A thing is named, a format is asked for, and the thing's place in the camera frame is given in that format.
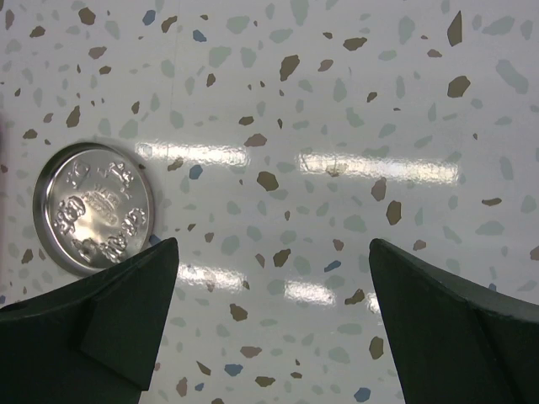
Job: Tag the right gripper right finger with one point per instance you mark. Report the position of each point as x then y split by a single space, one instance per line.
453 341

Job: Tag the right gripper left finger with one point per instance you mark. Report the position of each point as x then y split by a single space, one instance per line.
95 340

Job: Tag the round silver tin lid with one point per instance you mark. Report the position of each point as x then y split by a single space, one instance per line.
92 207

